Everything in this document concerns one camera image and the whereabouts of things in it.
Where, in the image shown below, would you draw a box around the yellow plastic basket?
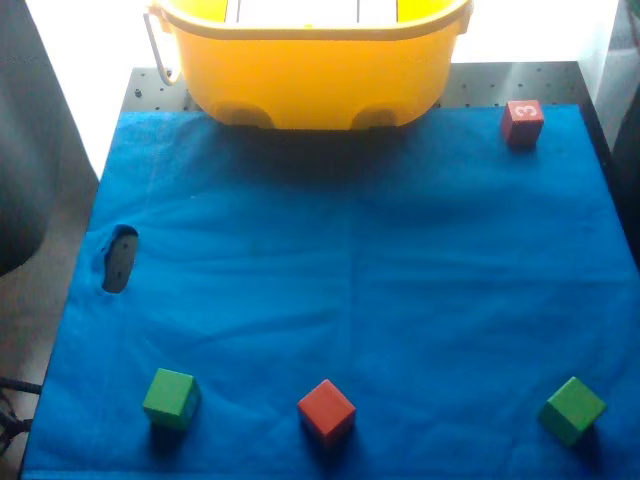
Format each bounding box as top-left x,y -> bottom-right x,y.
142,0 -> 474,132

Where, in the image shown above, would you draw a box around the blue cloth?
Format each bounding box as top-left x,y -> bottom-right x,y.
19,103 -> 640,480

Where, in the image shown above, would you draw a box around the plain red cube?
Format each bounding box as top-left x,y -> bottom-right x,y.
296,378 -> 357,449

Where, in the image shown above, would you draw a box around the green wooden cube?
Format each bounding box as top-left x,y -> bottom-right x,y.
141,368 -> 201,431
538,376 -> 609,447

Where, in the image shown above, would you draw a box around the red cube with number three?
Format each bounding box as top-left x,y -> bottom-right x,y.
501,98 -> 545,148

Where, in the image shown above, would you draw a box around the black cable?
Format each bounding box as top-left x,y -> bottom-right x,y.
0,377 -> 44,454

